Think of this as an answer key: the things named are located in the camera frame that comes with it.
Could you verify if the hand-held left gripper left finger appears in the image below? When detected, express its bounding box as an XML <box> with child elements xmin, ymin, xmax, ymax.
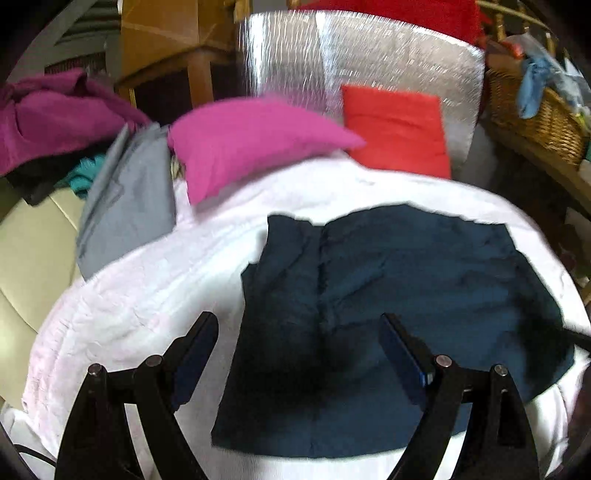
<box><xmin>54</xmin><ymin>311</ymin><xmax>219</xmax><ymax>480</ymax></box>

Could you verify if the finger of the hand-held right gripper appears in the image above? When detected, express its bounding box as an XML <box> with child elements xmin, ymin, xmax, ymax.
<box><xmin>540</xmin><ymin>318</ymin><xmax>591</xmax><ymax>354</ymax></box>

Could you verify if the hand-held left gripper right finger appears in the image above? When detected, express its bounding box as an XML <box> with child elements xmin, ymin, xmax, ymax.
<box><xmin>379</xmin><ymin>312</ymin><xmax>542</xmax><ymax>480</ymax></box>

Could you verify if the navy blue padded jacket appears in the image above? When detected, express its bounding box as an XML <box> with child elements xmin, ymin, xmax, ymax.
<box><xmin>211</xmin><ymin>205</ymin><xmax>576</xmax><ymax>460</ymax></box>

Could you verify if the white quilted blanket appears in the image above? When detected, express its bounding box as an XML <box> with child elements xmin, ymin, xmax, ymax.
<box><xmin>21</xmin><ymin>157</ymin><xmax>591</xmax><ymax>480</ymax></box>

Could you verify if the grey garment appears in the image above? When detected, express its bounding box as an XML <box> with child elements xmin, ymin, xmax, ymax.
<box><xmin>76</xmin><ymin>124</ymin><xmax>177</xmax><ymax>280</ymax></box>

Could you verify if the cream leather sofa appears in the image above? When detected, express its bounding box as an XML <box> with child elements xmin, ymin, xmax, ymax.
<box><xmin>0</xmin><ymin>185</ymin><xmax>91</xmax><ymax>352</ymax></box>

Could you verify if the teal garment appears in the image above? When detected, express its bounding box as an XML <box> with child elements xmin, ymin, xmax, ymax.
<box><xmin>62</xmin><ymin>154</ymin><xmax>110</xmax><ymax>199</ymax></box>

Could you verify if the wicker basket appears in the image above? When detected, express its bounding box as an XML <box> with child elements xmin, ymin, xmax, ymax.
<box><xmin>485</xmin><ymin>67</ymin><xmax>590</xmax><ymax>167</ymax></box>

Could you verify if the red pillow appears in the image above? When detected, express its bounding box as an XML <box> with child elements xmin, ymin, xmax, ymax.
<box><xmin>341</xmin><ymin>84</ymin><xmax>452</xmax><ymax>180</ymax></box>

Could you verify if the pink pillow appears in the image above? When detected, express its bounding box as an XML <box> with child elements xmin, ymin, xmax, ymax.
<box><xmin>167</xmin><ymin>96</ymin><xmax>368</xmax><ymax>207</ymax></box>

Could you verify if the black garment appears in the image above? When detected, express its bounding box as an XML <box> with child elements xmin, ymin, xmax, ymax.
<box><xmin>4</xmin><ymin>150</ymin><xmax>93</xmax><ymax>208</ymax></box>

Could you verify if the light blue cloth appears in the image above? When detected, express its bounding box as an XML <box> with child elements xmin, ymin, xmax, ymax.
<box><xmin>516</xmin><ymin>55</ymin><xmax>562</xmax><ymax>119</ymax></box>

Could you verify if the magenta garment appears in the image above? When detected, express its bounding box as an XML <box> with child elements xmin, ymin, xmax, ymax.
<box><xmin>0</xmin><ymin>69</ymin><xmax>153</xmax><ymax>179</ymax></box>

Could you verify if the silver foil insulation board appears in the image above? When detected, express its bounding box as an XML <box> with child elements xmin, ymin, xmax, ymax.
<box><xmin>237</xmin><ymin>9</ymin><xmax>485</xmax><ymax>190</ymax></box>

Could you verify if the red cloth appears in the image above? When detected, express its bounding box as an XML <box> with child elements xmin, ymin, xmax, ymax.
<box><xmin>295</xmin><ymin>0</ymin><xmax>488</xmax><ymax>49</ymax></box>

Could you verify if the black cable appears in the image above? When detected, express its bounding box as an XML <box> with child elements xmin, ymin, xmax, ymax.
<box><xmin>13</xmin><ymin>444</ymin><xmax>57</xmax><ymax>466</ymax></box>

